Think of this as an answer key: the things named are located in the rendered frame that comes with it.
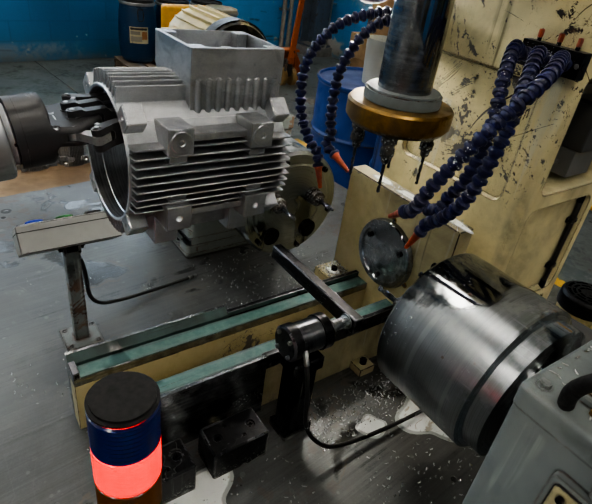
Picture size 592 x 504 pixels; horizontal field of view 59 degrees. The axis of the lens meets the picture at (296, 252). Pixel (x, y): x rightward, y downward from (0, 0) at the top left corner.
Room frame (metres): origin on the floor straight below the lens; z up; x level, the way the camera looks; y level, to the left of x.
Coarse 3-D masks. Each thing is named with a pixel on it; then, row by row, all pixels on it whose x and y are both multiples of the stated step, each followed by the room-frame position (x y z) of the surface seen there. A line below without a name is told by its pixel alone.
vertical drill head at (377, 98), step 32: (416, 0) 0.85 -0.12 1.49; (448, 0) 0.85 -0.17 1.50; (416, 32) 0.84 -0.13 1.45; (384, 64) 0.87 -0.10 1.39; (416, 64) 0.84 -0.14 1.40; (352, 96) 0.87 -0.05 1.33; (384, 96) 0.83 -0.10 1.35; (416, 96) 0.84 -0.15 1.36; (384, 128) 0.80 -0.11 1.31; (416, 128) 0.80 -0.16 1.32; (448, 128) 0.85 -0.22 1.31; (352, 160) 0.89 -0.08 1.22; (384, 160) 0.82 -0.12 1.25
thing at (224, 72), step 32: (160, 32) 0.63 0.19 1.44; (192, 32) 0.67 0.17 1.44; (224, 32) 0.70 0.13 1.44; (160, 64) 0.63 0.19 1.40; (192, 64) 0.57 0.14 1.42; (224, 64) 0.59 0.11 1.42; (256, 64) 0.62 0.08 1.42; (192, 96) 0.57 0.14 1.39; (224, 96) 0.60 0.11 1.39; (256, 96) 0.62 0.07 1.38
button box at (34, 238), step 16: (32, 224) 0.73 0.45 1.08; (48, 224) 0.75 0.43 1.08; (64, 224) 0.76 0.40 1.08; (80, 224) 0.77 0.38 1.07; (96, 224) 0.79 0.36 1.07; (16, 240) 0.72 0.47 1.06; (32, 240) 0.72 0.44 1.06; (48, 240) 0.73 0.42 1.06; (64, 240) 0.74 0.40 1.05; (80, 240) 0.76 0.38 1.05; (96, 240) 0.77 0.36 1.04
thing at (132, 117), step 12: (84, 84) 0.61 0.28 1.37; (120, 108) 0.51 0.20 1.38; (132, 108) 0.51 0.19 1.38; (276, 108) 0.62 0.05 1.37; (120, 120) 0.51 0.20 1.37; (132, 120) 0.50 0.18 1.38; (144, 120) 0.51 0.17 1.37; (276, 120) 0.62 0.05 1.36; (132, 132) 0.51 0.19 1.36; (276, 204) 0.62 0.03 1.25; (132, 216) 0.51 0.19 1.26; (144, 216) 0.51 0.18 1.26; (132, 228) 0.50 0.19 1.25; (144, 228) 0.50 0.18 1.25
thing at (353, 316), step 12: (276, 252) 0.85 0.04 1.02; (288, 252) 0.85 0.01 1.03; (288, 264) 0.82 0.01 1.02; (300, 264) 0.81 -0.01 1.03; (300, 276) 0.79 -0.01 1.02; (312, 276) 0.78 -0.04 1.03; (312, 288) 0.76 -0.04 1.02; (324, 288) 0.75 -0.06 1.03; (324, 300) 0.73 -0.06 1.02; (336, 300) 0.72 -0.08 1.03; (336, 312) 0.71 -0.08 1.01; (348, 312) 0.69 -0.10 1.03; (348, 324) 0.67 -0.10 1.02; (360, 324) 0.68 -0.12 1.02
